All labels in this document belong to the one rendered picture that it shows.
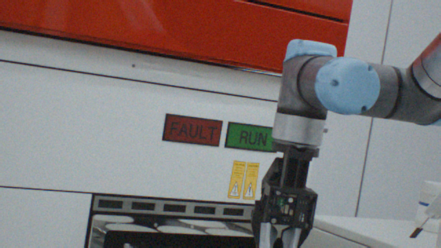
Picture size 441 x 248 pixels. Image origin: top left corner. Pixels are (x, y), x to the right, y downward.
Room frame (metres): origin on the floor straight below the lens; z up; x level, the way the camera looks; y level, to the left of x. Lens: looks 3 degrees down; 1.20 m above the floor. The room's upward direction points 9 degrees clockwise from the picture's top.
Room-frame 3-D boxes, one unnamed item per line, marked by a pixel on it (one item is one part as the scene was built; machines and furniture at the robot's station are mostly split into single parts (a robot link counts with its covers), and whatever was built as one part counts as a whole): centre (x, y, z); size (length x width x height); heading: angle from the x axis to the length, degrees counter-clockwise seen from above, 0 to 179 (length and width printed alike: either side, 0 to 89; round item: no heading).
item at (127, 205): (1.62, 0.01, 0.96); 0.44 x 0.01 x 0.02; 123
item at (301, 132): (1.33, -0.12, 1.14); 0.08 x 0.08 x 0.05
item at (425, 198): (1.79, -0.45, 1.01); 0.07 x 0.07 x 0.10
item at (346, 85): (1.24, -0.17, 1.22); 0.11 x 0.11 x 0.08; 20
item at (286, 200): (1.33, -0.12, 1.06); 0.09 x 0.08 x 0.12; 4
